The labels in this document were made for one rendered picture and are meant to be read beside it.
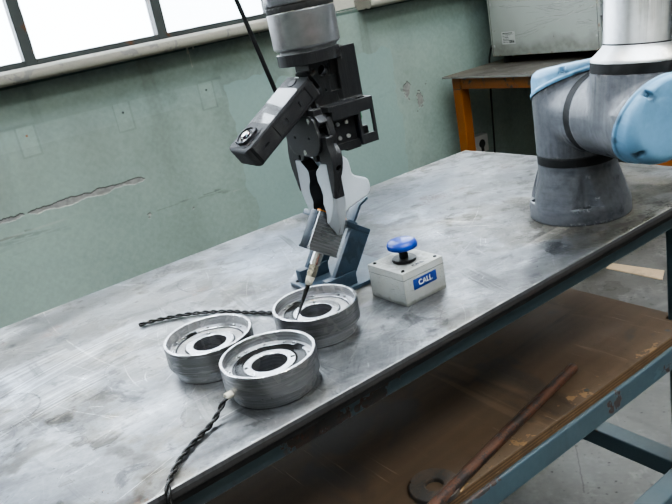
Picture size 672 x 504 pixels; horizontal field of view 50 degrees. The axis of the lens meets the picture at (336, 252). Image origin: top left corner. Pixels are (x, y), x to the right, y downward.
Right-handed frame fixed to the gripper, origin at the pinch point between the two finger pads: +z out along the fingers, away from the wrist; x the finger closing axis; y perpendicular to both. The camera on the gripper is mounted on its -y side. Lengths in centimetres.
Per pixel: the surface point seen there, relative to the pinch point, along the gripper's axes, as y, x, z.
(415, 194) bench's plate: 41, 34, 13
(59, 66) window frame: 11, 153, -21
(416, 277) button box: 9.5, -3.2, 9.9
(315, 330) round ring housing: -6.4, -3.7, 10.3
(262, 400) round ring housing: -17.1, -9.5, 12.0
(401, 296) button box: 7.3, -2.4, 11.8
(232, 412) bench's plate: -19.7, -7.1, 13.1
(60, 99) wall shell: 10, 162, -11
